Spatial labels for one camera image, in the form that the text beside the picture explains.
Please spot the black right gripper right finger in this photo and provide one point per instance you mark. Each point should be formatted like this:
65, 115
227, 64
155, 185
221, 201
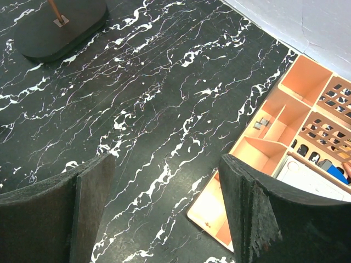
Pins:
271, 221

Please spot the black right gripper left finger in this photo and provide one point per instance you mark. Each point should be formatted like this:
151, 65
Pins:
56, 219

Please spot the white red box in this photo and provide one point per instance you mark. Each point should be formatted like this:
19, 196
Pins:
298, 175

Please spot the peach plastic file organizer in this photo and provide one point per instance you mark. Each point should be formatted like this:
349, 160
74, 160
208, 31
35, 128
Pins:
306, 116

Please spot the copper wire wine glass rack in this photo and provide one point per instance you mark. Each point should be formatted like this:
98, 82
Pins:
50, 33

